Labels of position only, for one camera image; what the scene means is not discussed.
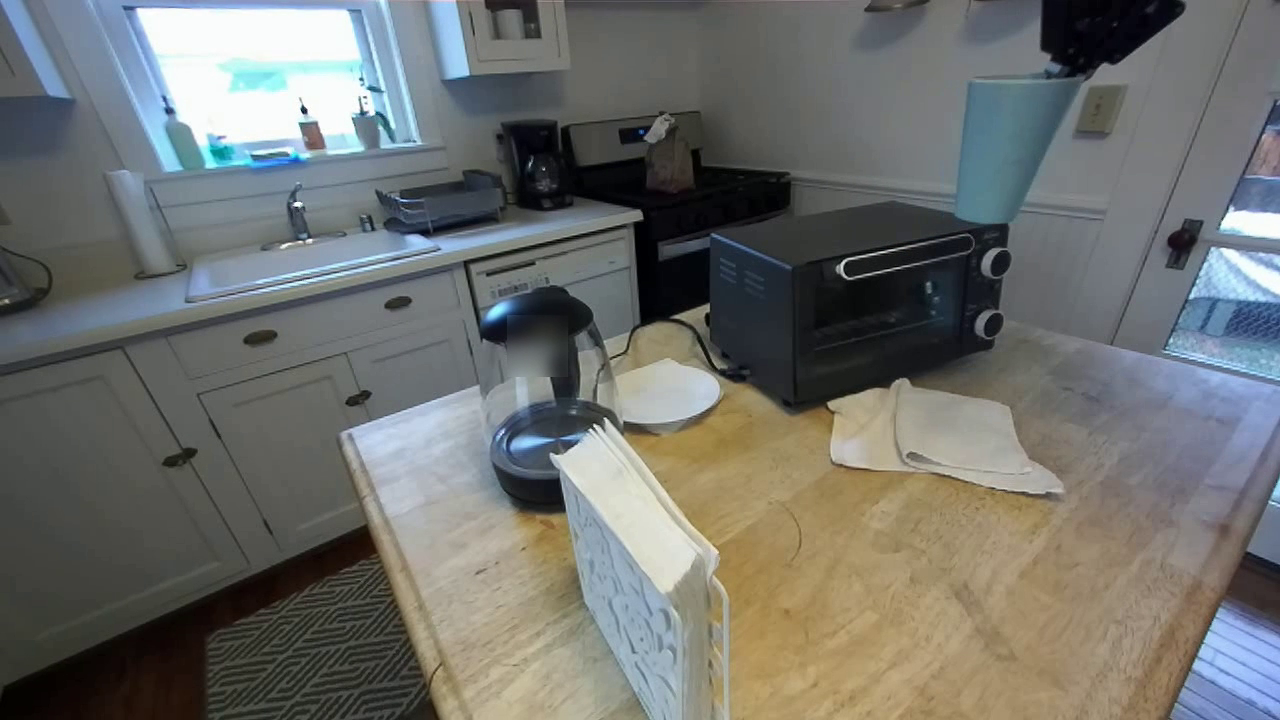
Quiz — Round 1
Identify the blue cup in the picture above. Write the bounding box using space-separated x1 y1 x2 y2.
953 72 1088 225

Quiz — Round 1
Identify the white cup with plant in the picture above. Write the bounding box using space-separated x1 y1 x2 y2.
351 82 398 152

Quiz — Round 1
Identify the white kitchen base cabinet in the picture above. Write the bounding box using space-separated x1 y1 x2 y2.
0 264 483 693

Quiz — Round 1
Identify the white door with glass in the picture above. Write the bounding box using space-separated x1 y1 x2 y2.
1112 0 1280 387

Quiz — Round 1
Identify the dark door knob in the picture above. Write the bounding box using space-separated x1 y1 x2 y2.
1164 217 1205 272

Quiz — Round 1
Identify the toaster oven door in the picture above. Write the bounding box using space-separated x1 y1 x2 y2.
798 232 983 391

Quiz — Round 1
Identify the black toaster oven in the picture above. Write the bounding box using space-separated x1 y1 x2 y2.
708 201 1012 408

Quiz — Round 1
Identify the black stove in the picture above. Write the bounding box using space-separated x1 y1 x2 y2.
560 110 793 324

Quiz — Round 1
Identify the brown paper bag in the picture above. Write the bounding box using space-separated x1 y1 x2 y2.
643 113 697 195

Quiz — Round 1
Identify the white cloth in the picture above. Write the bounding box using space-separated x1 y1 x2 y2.
828 378 1066 497

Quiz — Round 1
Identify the white bowl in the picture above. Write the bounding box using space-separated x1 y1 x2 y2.
612 358 723 436

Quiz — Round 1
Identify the white dishwasher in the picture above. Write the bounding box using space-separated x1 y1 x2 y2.
465 226 642 348

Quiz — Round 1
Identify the black coffee maker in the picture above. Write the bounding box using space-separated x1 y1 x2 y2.
499 119 575 212

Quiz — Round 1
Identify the grey dish rack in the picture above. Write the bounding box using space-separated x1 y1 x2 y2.
375 169 507 236

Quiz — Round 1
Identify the stack of white napkins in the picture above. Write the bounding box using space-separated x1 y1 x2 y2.
552 420 721 720

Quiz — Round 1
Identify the glass electric kettle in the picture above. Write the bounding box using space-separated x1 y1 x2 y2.
477 286 624 507

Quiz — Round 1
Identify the white napkin holder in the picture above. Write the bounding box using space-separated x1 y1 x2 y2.
555 468 732 720

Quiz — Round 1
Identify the white sink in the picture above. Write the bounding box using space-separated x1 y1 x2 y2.
185 228 442 304

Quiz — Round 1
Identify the window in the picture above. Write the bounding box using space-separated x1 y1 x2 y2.
92 0 447 178

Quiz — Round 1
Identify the white soap bottle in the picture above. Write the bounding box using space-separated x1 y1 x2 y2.
161 96 207 172

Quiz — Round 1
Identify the paper towel roll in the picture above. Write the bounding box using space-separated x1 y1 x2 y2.
104 168 189 280

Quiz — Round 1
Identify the grey patterned rug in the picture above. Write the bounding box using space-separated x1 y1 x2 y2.
204 555 433 720

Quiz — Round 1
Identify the dark countertop appliance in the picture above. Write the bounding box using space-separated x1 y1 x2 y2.
0 243 54 318

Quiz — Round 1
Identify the light switch plate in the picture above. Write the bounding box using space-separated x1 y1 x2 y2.
1074 84 1129 137

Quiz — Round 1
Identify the toaster oven door handle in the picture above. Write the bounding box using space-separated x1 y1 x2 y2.
836 234 977 282

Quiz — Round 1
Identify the black cable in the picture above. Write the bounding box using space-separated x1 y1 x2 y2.
608 318 751 384

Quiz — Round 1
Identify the white wall cabinet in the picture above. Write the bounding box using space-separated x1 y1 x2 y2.
0 0 74 102
427 0 572 82

